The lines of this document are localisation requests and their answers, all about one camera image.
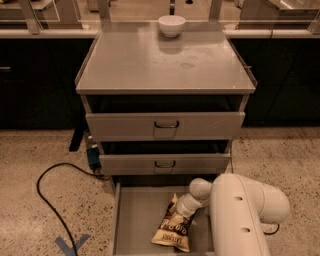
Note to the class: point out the blue power adapter box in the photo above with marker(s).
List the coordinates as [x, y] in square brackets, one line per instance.
[93, 158]

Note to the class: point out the dark base cabinets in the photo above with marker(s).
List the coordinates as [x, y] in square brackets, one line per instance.
[37, 77]

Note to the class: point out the grey drawer cabinet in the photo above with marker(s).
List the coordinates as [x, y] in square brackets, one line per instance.
[134, 68]

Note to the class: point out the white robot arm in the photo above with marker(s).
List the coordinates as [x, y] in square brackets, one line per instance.
[238, 208]

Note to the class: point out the brown chip bag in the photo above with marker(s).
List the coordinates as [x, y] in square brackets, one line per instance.
[174, 228]

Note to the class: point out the white bowl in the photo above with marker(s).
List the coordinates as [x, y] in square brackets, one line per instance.
[171, 25]

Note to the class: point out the bottom grey drawer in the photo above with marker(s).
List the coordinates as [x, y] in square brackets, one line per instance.
[139, 210]

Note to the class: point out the top grey drawer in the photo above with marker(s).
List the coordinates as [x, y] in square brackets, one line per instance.
[164, 126]

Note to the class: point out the middle grey drawer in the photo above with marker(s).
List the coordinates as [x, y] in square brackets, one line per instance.
[164, 164]

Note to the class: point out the grey drawer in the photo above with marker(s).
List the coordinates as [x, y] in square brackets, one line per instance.
[164, 164]
[139, 210]
[164, 126]

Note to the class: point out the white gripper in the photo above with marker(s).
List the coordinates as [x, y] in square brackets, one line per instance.
[183, 209]

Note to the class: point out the white rail ledge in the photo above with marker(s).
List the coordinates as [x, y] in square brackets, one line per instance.
[233, 34]

